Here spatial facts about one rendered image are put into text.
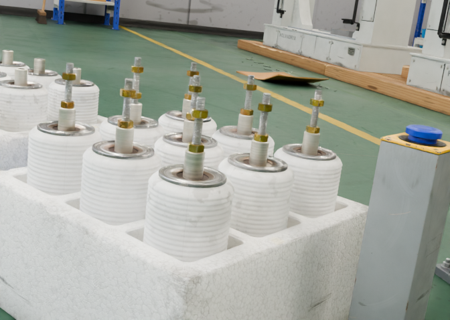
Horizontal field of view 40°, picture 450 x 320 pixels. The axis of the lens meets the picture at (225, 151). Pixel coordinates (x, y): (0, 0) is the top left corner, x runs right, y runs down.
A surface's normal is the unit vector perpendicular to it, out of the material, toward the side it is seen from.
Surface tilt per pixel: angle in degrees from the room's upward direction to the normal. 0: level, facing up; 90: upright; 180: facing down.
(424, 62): 90
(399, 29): 90
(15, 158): 90
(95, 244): 90
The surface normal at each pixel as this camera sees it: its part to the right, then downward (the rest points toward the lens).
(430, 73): -0.93, -0.02
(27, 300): -0.65, 0.11
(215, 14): 0.34, 0.27
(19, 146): 0.77, 0.24
